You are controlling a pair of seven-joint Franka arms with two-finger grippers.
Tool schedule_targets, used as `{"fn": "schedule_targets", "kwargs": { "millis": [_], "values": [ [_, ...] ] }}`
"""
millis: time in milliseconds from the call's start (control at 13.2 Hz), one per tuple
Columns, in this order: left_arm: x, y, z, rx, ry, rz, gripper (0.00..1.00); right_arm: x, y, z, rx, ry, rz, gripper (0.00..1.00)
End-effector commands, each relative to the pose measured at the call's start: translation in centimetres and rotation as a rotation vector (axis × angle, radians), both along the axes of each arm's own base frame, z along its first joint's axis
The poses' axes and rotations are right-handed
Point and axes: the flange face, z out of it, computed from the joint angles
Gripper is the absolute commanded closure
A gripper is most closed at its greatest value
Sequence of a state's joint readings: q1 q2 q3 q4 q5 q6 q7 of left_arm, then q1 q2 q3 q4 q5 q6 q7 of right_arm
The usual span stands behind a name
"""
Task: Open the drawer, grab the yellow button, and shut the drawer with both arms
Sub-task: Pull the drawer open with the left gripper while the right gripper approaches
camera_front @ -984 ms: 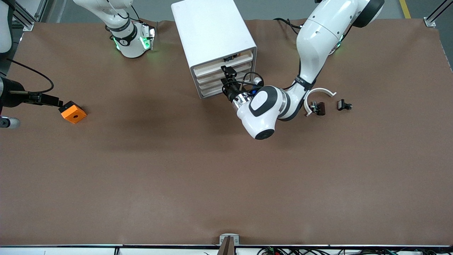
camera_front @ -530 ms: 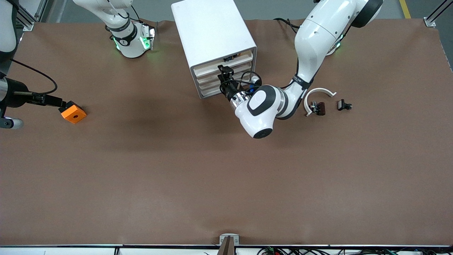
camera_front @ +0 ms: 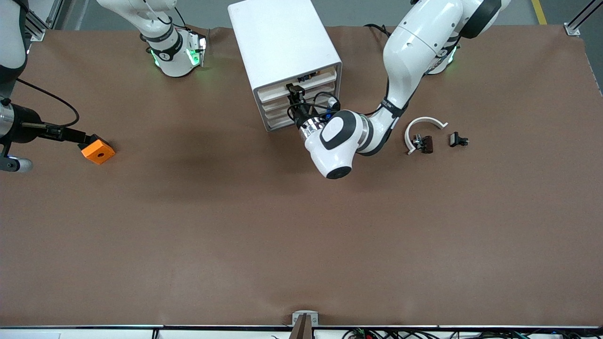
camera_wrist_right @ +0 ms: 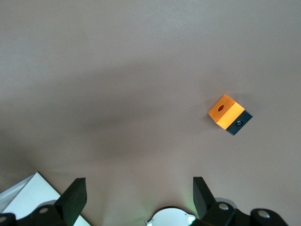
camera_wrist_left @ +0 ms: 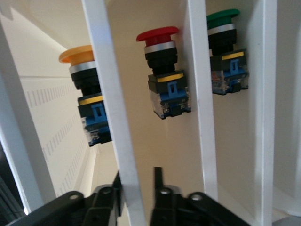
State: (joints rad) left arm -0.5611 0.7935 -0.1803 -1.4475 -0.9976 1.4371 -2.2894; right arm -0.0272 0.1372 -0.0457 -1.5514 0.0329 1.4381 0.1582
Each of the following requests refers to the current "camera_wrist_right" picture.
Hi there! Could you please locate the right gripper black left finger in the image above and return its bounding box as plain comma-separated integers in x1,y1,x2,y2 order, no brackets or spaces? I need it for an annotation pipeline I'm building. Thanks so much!
0,178,88,226

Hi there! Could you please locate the white drawer cabinet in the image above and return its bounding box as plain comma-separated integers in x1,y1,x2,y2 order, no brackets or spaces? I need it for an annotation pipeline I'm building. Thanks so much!
0,171,92,226

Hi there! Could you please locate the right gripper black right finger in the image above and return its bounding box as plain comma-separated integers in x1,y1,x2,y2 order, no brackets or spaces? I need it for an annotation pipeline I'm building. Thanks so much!
193,176,288,226

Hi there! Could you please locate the orange black button enclosure box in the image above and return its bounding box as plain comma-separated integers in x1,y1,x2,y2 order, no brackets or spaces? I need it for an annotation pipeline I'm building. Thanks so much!
208,94,253,137

